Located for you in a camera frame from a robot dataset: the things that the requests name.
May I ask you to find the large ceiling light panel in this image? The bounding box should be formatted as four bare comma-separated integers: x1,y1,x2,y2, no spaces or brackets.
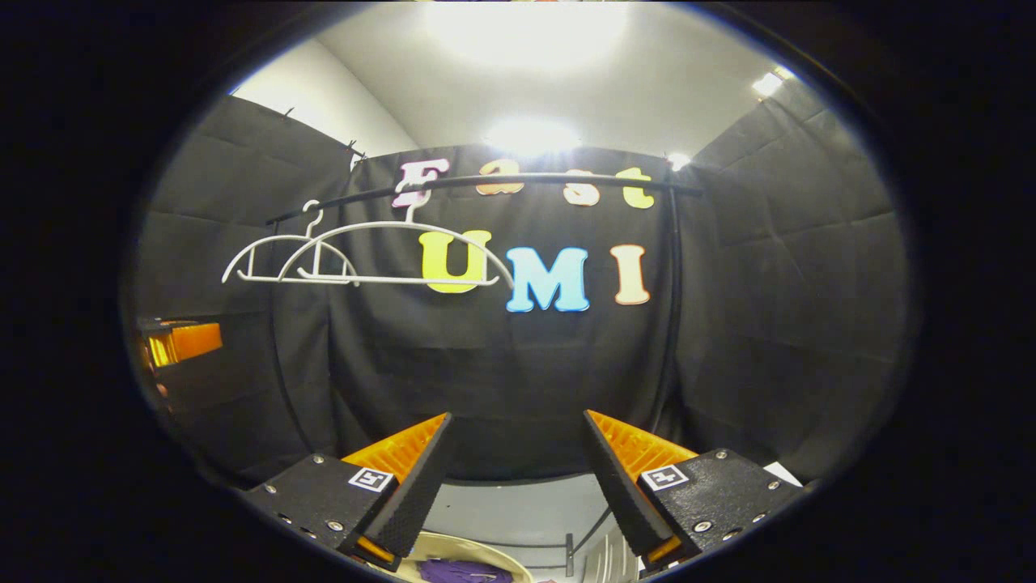
421,0,632,70

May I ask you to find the long ceiling light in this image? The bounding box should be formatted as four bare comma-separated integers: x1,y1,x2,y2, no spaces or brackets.
484,117,582,156

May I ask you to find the beige laundry hamper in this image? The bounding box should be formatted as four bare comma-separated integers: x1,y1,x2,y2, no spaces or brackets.
401,530,535,583

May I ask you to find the grey ribbed object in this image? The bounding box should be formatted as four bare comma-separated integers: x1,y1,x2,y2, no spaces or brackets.
583,530,640,583

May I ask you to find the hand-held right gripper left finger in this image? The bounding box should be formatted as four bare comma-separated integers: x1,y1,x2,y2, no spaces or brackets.
243,412,454,572

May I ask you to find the purple corduroy jacket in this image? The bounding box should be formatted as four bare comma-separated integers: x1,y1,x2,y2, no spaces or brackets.
417,557,515,583

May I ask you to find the white clothes hanger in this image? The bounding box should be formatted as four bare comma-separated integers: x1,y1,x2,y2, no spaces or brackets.
283,182,516,291
223,201,359,287

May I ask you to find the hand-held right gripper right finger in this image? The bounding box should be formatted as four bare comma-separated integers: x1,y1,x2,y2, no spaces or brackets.
583,409,806,577

